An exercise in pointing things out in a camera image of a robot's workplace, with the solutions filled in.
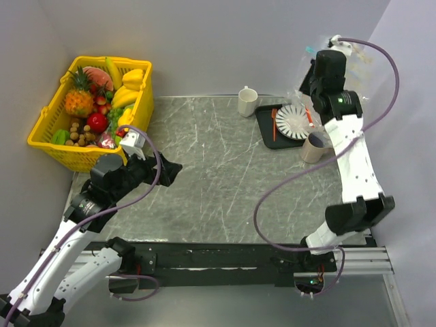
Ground toy watermelon slice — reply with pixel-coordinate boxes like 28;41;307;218
83;66;114;91

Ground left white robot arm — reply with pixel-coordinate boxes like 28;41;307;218
1;154;183;326

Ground yellow toy lemon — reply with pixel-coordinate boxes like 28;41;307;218
118;108;133;129

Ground green toy starfruit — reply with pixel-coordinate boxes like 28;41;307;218
50;129;70;145

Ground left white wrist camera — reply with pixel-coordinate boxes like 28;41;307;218
119;130;146;160

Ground black plastic tray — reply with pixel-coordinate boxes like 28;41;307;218
255;104;304;150

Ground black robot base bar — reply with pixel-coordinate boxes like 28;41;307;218
102;240;338;290

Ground brown toy longan bunch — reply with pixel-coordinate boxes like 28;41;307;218
65;122;97;147

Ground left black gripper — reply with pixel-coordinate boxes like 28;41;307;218
110;147;182;202

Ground yellow toy banana bunch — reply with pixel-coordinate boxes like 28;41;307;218
111;87;140;109

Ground striped white plate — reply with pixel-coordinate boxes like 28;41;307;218
275;104;317;140

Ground red toy apple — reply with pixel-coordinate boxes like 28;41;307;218
87;112;108;134

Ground purple cable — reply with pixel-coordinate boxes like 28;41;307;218
5;125;163;323
253;37;400;297

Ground polka dot zip bag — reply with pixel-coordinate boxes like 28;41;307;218
345;42;373;104

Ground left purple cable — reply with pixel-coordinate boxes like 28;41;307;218
5;125;163;323

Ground white ceramic mug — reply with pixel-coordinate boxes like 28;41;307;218
237;86;258;118

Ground green toy grapes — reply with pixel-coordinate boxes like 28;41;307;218
106;108;124;134

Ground yellow plastic basket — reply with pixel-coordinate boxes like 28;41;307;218
27;57;154;172

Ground beige paper cup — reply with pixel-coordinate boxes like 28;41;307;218
300;131;332;164

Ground toy pineapple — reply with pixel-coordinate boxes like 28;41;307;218
65;66;93;119

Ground clear zip bag blue seal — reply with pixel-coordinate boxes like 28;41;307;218
296;47;316;91

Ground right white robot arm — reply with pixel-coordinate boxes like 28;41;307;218
298;50;394;271

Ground yellow toy bell pepper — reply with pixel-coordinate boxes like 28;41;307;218
122;69;144;91

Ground red toy strawberries bunch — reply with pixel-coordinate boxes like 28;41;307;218
90;83;113;116

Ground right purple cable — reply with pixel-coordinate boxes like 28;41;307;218
253;37;400;297

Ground clear zip bag orange seal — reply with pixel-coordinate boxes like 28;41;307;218
287;90;315;127

